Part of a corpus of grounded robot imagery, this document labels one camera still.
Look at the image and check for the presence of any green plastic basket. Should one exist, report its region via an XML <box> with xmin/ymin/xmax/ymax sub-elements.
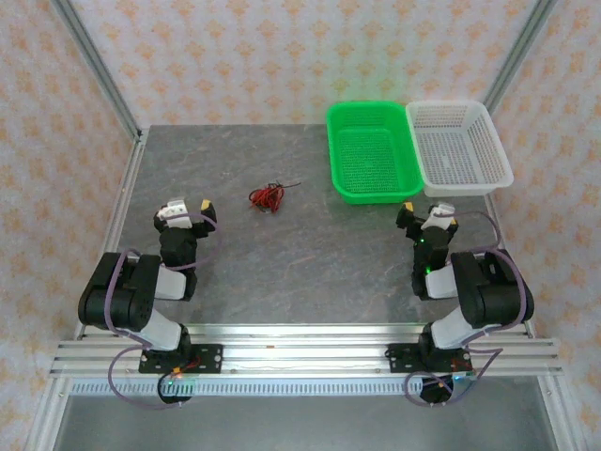
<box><xmin>326</xmin><ymin>101</ymin><xmax>424</xmax><ymax>207</ymax></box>

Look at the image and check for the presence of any white plastic basket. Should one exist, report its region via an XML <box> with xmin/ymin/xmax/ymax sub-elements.
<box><xmin>405</xmin><ymin>99</ymin><xmax>515</xmax><ymax>198</ymax></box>

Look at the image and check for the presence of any small circuit board green light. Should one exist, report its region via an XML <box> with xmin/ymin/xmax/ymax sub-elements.
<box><xmin>157</xmin><ymin>370</ymin><xmax>196</xmax><ymax>406</ymax></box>
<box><xmin>419</xmin><ymin>373</ymin><xmax>472</xmax><ymax>406</ymax></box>

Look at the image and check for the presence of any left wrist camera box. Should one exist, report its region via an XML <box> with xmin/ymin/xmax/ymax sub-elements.
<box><xmin>156</xmin><ymin>198</ymin><xmax>193</xmax><ymax>230</ymax></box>

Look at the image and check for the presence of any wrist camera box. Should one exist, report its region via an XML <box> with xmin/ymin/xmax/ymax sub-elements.
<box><xmin>420</xmin><ymin>201</ymin><xmax>457</xmax><ymax>232</ymax></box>
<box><xmin>156</xmin><ymin>198</ymin><xmax>193</xmax><ymax>230</ymax></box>

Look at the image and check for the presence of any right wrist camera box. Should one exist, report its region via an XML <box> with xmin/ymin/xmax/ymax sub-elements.
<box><xmin>420</xmin><ymin>201</ymin><xmax>457</xmax><ymax>232</ymax></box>

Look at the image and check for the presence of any aluminium table side rail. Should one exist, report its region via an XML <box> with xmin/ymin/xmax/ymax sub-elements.
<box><xmin>25</xmin><ymin>131</ymin><xmax>149</xmax><ymax>451</ymax></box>
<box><xmin>483</xmin><ymin>194</ymin><xmax>578</xmax><ymax>451</ymax></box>

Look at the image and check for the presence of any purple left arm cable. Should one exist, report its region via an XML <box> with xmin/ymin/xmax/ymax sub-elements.
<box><xmin>103</xmin><ymin>211</ymin><xmax>223</xmax><ymax>410</ymax></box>

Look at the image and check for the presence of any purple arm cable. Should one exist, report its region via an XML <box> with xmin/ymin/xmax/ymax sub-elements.
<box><xmin>403</xmin><ymin>210</ymin><xmax>530</xmax><ymax>408</ymax></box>
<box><xmin>103</xmin><ymin>211</ymin><xmax>223</xmax><ymax>410</ymax></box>

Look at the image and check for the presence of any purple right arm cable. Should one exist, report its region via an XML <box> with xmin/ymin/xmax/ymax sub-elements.
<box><xmin>403</xmin><ymin>210</ymin><xmax>530</xmax><ymax>408</ymax></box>

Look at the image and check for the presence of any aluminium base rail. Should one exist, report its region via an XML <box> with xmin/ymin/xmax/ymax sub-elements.
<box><xmin>49</xmin><ymin>322</ymin><xmax>563</xmax><ymax>379</ymax></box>

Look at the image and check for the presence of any aluminium frame post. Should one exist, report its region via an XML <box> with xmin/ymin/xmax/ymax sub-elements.
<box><xmin>49</xmin><ymin>0</ymin><xmax>145</xmax><ymax>142</ymax></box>
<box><xmin>481</xmin><ymin>0</ymin><xmax>560</xmax><ymax>114</ymax></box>

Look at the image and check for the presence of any slotted white cable duct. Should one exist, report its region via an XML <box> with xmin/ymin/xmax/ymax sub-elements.
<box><xmin>69</xmin><ymin>378</ymin><xmax>470</xmax><ymax>399</ymax></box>

